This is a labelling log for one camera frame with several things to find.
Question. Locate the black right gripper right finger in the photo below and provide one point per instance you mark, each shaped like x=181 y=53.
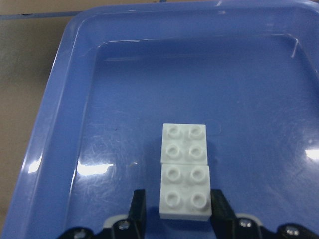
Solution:
x=228 y=225

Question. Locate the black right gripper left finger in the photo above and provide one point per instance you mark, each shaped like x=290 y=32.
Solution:
x=134 y=225

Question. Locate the white block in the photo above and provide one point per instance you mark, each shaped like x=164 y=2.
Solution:
x=184 y=144
x=185 y=192

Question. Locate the blue plastic tray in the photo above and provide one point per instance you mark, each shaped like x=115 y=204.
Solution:
x=248 y=70

